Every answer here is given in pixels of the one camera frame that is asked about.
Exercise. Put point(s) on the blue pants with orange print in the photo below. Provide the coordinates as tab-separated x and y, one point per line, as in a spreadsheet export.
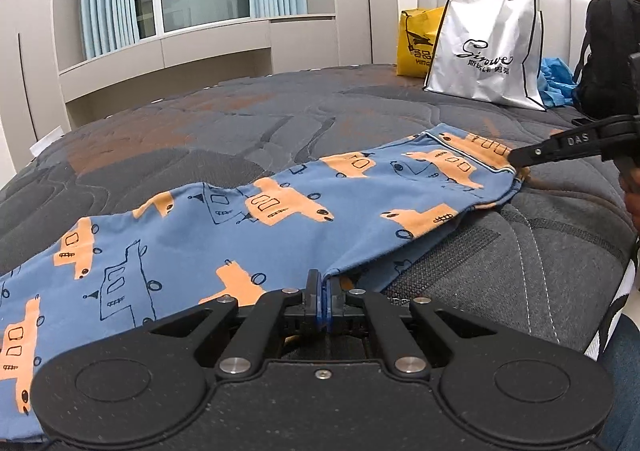
260	226

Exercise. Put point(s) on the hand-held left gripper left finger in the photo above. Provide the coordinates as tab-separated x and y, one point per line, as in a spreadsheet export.
314	303

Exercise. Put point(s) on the yellow bag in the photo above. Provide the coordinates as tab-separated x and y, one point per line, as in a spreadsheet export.
415	43

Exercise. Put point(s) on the black backpack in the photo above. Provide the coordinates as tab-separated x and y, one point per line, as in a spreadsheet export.
607	61

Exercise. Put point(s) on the person's leg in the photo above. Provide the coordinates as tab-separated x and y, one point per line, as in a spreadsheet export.
625	381

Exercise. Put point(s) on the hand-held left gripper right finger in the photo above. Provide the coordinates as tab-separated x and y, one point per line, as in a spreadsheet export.
328	303

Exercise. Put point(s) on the beige window bench cabinet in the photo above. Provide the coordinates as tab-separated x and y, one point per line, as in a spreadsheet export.
190	48

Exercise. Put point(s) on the grey orange quilted mattress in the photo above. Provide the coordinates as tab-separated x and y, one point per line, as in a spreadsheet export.
225	131

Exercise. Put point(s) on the black white striped bed sheet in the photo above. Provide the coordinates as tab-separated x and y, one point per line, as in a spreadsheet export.
612	321

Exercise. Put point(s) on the white mattress label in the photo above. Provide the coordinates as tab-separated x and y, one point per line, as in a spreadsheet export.
46	142

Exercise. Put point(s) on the white shopping bag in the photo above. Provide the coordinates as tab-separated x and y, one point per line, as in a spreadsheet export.
487	56

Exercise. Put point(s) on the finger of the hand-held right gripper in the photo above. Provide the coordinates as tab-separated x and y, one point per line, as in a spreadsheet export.
560	143

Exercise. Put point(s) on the blue crumpled cloth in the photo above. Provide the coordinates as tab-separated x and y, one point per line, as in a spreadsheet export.
555	81

